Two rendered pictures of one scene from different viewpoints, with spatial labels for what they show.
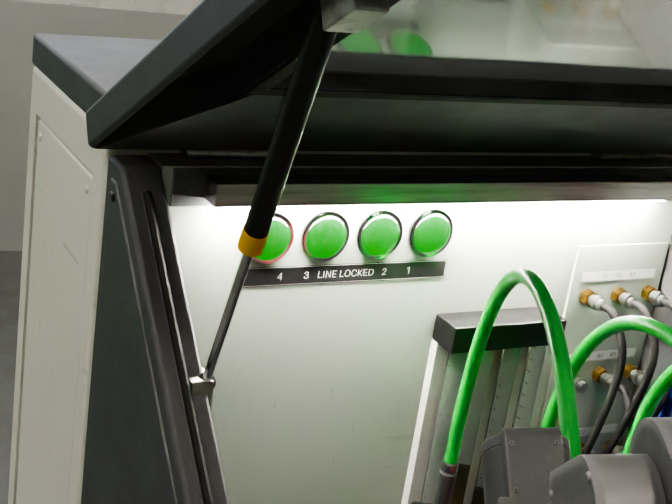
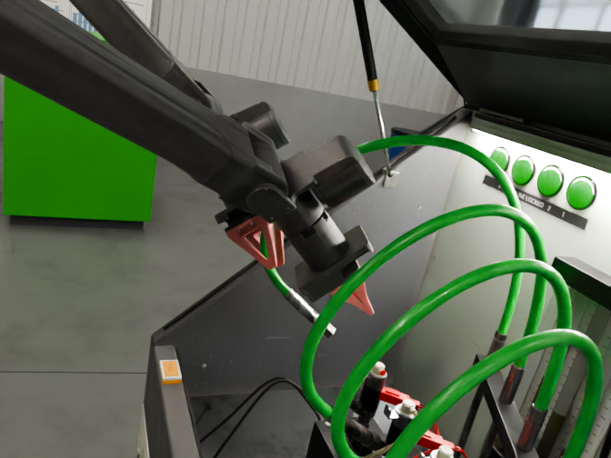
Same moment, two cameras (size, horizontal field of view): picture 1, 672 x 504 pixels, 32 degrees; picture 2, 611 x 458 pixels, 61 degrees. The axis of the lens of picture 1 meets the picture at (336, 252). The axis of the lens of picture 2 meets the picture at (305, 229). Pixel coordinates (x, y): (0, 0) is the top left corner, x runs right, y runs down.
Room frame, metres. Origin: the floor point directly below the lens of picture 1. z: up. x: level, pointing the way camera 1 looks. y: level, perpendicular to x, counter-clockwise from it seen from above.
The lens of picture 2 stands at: (0.83, -0.89, 1.50)
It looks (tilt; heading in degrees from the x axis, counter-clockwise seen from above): 19 degrees down; 96
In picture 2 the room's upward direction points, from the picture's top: 12 degrees clockwise
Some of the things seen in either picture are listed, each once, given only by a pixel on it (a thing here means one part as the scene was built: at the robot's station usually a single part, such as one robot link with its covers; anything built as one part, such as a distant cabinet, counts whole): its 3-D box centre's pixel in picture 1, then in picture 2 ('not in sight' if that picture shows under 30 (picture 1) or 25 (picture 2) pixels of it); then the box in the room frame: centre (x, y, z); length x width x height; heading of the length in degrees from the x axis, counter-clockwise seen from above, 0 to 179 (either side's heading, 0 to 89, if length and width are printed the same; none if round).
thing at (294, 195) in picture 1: (463, 189); (599, 162); (1.13, -0.12, 1.43); 0.54 x 0.03 x 0.02; 120
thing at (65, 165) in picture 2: not in sight; (84, 125); (-1.29, 2.70, 0.65); 0.95 x 0.86 x 1.30; 32
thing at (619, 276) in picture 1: (603, 374); not in sight; (1.25, -0.33, 1.20); 0.13 x 0.03 x 0.31; 120
